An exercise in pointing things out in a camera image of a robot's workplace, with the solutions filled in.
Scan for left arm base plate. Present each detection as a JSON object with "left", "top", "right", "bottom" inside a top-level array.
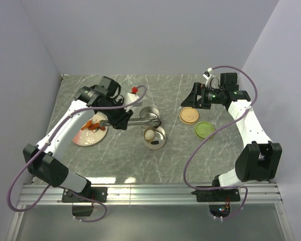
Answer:
[{"left": 61, "top": 186, "right": 108, "bottom": 203}]

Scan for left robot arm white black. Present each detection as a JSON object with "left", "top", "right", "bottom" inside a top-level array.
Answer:
[{"left": 23, "top": 76, "right": 138, "bottom": 202}]

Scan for near steel lunch bowl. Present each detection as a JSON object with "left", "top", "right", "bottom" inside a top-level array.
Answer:
[{"left": 143, "top": 127, "right": 166, "bottom": 150}]

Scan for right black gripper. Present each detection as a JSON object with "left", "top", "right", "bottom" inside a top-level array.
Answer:
[{"left": 181, "top": 82, "right": 225, "bottom": 110}]

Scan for metal tongs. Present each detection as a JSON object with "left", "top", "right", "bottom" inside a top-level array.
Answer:
[{"left": 99, "top": 117, "right": 162, "bottom": 130}]

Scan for orange red food pieces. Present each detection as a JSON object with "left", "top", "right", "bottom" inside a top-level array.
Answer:
[{"left": 81, "top": 120, "right": 106, "bottom": 132}]

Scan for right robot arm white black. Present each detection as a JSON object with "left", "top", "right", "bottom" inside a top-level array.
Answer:
[{"left": 181, "top": 71, "right": 282, "bottom": 201}]

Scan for white egg ball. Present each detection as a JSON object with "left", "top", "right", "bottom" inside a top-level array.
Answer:
[{"left": 144, "top": 130, "right": 155, "bottom": 142}]

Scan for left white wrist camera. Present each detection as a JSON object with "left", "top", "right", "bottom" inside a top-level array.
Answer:
[{"left": 123, "top": 87, "right": 142, "bottom": 112}]

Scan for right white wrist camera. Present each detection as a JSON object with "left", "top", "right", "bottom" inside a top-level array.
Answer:
[{"left": 203, "top": 68, "right": 220, "bottom": 89}]

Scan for aluminium mounting rail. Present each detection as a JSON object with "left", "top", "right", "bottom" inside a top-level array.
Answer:
[{"left": 17, "top": 182, "right": 282, "bottom": 206}]

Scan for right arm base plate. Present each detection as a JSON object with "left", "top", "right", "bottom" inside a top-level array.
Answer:
[{"left": 191, "top": 189, "right": 240, "bottom": 202}]

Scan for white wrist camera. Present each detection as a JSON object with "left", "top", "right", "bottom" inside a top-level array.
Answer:
[
  {"left": 123, "top": 87, "right": 142, "bottom": 112},
  {"left": 203, "top": 68, "right": 220, "bottom": 89}
]

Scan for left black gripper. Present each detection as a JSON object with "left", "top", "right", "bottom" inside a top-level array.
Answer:
[{"left": 99, "top": 98, "right": 134, "bottom": 130}]

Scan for orange round lid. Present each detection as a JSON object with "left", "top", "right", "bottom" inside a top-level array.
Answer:
[{"left": 179, "top": 107, "right": 200, "bottom": 125}]

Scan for steel lunch bowl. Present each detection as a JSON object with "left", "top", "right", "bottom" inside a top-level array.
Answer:
[
  {"left": 143, "top": 127, "right": 166, "bottom": 150},
  {"left": 139, "top": 106, "right": 162, "bottom": 129}
]

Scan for far steel lunch bowl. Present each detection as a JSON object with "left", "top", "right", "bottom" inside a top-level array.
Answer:
[{"left": 139, "top": 106, "right": 162, "bottom": 129}]

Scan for pink white plate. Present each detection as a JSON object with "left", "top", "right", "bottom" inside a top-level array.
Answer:
[{"left": 72, "top": 112, "right": 108, "bottom": 146}]

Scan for green round lid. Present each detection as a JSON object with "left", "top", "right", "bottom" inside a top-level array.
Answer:
[{"left": 194, "top": 122, "right": 215, "bottom": 139}]

